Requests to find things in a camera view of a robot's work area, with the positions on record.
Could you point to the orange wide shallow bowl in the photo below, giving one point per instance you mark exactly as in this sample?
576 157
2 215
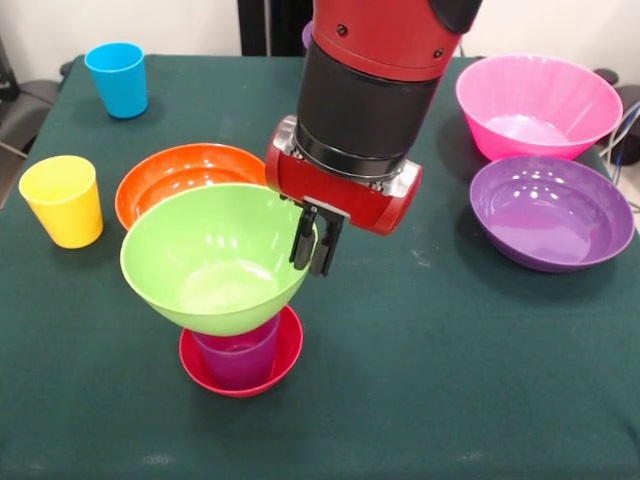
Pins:
165 170

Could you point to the dark green table cloth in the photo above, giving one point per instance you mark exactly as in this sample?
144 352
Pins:
450 375

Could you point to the purple wide shallow bowl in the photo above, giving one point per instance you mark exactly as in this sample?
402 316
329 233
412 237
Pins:
550 215

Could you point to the black rounded object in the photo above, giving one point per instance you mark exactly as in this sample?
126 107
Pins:
606 76

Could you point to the blue plastic cup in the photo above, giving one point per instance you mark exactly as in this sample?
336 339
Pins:
120 85

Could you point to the purple plastic cup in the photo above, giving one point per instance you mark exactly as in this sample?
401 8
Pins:
240 365

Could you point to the yellow plastic cup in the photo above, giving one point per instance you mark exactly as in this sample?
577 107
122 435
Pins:
65 215

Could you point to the green bowl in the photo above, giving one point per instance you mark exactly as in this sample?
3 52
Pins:
210 250

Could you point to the purple rounded deep bowl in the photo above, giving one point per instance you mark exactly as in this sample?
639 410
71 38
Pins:
306 35

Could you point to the black bulky object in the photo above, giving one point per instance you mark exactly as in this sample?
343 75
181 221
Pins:
629 97

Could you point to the pink large bowl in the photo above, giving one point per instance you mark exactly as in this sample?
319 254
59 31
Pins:
535 110

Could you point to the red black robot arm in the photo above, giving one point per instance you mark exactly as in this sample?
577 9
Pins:
370 90

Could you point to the black office chair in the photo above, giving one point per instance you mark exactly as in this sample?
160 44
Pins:
30 100

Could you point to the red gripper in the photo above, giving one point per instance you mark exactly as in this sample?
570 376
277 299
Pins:
340 200

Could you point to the red small bowl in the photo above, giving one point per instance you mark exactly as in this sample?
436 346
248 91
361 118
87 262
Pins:
290 355

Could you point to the black small knob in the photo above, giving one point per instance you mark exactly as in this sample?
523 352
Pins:
65 68

